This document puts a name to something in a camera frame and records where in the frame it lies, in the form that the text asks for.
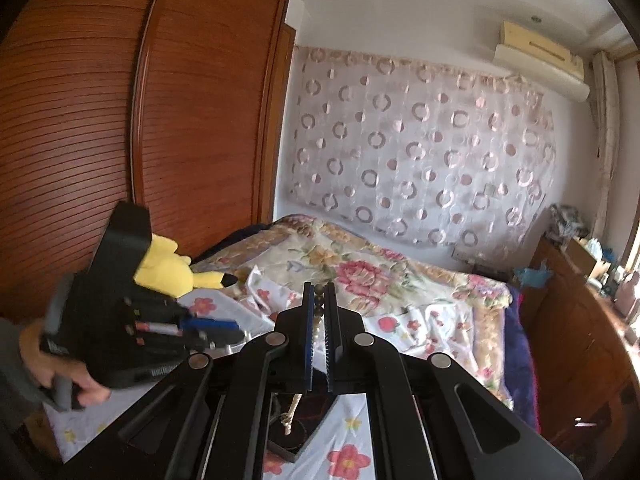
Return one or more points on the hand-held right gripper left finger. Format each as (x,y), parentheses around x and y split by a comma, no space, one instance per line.
(307,345)

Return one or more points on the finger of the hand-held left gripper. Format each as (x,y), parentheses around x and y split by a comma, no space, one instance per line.
(215,326)
(200,342)

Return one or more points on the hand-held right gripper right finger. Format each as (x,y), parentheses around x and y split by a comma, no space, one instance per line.
(331,345)

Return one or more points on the black square box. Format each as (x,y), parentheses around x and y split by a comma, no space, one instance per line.
(320,410)

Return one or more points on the person's left forearm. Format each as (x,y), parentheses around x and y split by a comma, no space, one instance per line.
(12,360)

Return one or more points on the person's left hand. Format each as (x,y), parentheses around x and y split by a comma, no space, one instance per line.
(55,362)

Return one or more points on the strawberry-print bed sheet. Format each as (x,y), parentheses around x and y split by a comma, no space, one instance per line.
(400,327)

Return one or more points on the yellow plush toy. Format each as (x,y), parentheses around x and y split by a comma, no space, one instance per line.
(165,272)

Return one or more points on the floral quilt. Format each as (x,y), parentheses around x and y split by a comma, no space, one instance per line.
(360,270)

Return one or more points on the dark blue blanket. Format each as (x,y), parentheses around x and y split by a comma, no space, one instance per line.
(522,360)

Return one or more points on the teal plastic bag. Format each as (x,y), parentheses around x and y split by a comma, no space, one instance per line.
(532,276)

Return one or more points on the wooden wardrobe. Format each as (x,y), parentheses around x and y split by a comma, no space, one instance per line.
(150,110)

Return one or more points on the wooden cabinet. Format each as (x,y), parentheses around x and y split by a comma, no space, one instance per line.
(575,340)

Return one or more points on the cardboard box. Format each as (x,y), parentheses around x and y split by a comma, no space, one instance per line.
(585,260)

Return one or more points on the white bag in cardboard box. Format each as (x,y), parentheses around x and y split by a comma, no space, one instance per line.
(594,249)

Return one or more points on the patterned window curtain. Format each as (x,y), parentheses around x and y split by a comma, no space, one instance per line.
(605,135)

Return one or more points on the circle-patterned wall cloth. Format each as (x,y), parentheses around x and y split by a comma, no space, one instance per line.
(420,150)

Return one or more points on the cream wall air conditioner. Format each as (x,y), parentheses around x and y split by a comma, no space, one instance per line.
(540,60)

